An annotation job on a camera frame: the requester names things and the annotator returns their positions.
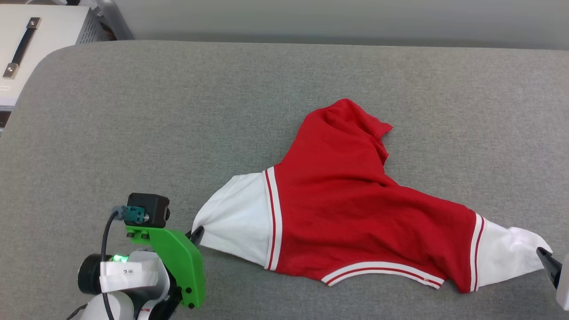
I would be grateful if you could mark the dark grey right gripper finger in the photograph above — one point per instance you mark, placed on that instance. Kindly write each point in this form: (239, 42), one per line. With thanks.
(551, 264)

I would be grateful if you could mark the grey metal post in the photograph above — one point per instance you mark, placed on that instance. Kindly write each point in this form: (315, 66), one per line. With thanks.
(118, 20)

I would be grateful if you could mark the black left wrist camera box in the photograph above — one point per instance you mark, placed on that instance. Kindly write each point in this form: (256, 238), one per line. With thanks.
(153, 209)

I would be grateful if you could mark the white cabinet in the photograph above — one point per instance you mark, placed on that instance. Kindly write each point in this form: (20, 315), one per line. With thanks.
(58, 26)

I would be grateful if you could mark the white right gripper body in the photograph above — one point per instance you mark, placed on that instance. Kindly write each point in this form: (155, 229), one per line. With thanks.
(564, 284)

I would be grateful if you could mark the red and white shirt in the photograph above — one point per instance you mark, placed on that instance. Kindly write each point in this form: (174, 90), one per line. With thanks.
(346, 204)

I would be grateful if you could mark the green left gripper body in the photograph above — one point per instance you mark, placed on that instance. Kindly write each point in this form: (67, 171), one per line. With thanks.
(178, 258)

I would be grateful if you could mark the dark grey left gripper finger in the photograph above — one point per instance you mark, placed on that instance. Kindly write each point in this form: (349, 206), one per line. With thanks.
(198, 235)

